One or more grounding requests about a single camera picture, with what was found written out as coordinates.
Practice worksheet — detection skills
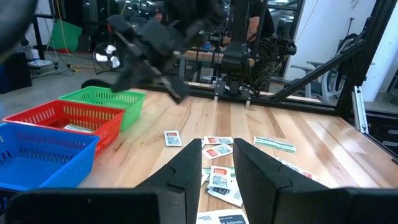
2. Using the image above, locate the green plastic basket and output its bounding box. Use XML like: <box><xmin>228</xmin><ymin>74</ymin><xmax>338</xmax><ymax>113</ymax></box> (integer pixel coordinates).
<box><xmin>58</xmin><ymin>85</ymin><xmax>147</xmax><ymax>131</ymax></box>

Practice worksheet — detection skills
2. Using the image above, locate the blue print antiseptic packet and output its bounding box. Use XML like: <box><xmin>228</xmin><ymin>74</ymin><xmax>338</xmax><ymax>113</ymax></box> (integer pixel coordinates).
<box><xmin>195</xmin><ymin>208</ymin><xmax>250</xmax><ymax>224</ymax></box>
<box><xmin>205</xmin><ymin>179</ymin><xmax>244</xmax><ymax>208</ymax></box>

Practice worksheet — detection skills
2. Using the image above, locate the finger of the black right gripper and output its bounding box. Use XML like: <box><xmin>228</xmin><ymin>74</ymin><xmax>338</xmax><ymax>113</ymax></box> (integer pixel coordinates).
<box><xmin>119</xmin><ymin>63</ymin><xmax>150</xmax><ymax>93</ymax></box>
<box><xmin>111</xmin><ymin>58</ymin><xmax>141</xmax><ymax>93</ymax></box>

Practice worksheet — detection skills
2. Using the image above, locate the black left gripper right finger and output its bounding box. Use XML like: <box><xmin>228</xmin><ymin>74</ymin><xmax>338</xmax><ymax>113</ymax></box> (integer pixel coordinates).
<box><xmin>233</xmin><ymin>138</ymin><xmax>331</xmax><ymax>224</ymax></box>

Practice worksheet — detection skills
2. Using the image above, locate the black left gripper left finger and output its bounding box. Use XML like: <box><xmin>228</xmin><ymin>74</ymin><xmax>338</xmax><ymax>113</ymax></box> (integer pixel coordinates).
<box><xmin>136</xmin><ymin>138</ymin><xmax>203</xmax><ymax>224</ymax></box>

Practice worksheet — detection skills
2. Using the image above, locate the red plastic basket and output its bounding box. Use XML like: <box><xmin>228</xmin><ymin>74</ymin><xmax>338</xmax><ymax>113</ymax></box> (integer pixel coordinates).
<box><xmin>2</xmin><ymin>99</ymin><xmax>126</xmax><ymax>158</ymax></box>

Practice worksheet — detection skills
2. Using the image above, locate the silver metal bracket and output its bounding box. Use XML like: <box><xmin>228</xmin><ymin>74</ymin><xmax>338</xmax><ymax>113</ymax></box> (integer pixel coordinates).
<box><xmin>352</xmin><ymin>85</ymin><xmax>369</xmax><ymax>134</ymax></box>

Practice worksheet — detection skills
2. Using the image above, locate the black aluminium frame strut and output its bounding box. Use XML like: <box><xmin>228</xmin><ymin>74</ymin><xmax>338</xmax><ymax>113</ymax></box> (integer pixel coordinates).
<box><xmin>270</xmin><ymin>40</ymin><xmax>364</xmax><ymax>102</ymax></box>

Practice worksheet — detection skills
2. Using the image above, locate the orange print ointment packet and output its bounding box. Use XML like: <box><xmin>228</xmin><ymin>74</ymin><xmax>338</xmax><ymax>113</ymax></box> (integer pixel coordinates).
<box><xmin>164</xmin><ymin>130</ymin><xmax>183</xmax><ymax>147</ymax></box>
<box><xmin>201</xmin><ymin>143</ymin><xmax>234</xmax><ymax>161</ymax></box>
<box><xmin>273</xmin><ymin>157</ymin><xmax>319</xmax><ymax>182</ymax></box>
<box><xmin>201</xmin><ymin>136</ymin><xmax>234</xmax><ymax>146</ymax></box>
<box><xmin>208</xmin><ymin>165</ymin><xmax>233</xmax><ymax>191</ymax></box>

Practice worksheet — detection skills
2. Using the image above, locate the black aluminium frame post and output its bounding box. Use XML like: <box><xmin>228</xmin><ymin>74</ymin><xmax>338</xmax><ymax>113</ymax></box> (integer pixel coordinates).
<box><xmin>335</xmin><ymin>0</ymin><xmax>398</xmax><ymax>118</ymax></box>

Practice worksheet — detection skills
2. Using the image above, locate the wooden workbench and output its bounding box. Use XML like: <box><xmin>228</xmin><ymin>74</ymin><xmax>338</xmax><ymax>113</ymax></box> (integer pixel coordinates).
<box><xmin>178</xmin><ymin>49</ymin><xmax>259</xmax><ymax>82</ymax></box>

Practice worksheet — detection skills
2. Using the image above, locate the blue plastic basket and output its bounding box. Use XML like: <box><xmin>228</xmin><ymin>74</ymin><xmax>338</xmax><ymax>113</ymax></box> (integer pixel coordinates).
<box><xmin>0</xmin><ymin>122</ymin><xmax>100</xmax><ymax>191</ymax></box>

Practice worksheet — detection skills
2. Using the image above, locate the black storage case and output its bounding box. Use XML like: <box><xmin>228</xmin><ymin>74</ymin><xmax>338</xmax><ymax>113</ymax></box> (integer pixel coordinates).
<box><xmin>0</xmin><ymin>52</ymin><xmax>33</xmax><ymax>95</ymax></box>

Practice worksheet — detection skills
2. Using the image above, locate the light grey office chair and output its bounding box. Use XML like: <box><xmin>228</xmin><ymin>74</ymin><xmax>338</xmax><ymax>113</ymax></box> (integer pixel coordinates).
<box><xmin>290</xmin><ymin>60</ymin><xmax>330</xmax><ymax>99</ymax></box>

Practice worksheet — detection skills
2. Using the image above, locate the green fabric screen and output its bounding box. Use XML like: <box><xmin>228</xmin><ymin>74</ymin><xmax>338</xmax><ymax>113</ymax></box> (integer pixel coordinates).
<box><xmin>50</xmin><ymin>20</ymin><xmax>83</xmax><ymax>53</ymax></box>

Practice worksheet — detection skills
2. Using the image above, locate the white first aid packet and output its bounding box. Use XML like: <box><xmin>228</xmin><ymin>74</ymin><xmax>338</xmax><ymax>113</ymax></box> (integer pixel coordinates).
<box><xmin>63</xmin><ymin>123</ymin><xmax>94</xmax><ymax>134</ymax></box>

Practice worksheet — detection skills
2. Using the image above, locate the round metal floor fan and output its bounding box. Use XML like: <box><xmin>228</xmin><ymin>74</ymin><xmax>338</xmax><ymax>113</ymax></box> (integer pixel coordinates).
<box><xmin>93</xmin><ymin>42</ymin><xmax>121</xmax><ymax>75</ymax></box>

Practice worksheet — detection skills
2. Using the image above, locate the person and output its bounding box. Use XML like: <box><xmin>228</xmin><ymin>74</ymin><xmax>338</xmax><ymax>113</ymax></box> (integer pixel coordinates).
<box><xmin>223</xmin><ymin>0</ymin><xmax>280</xmax><ymax>93</ymax></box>

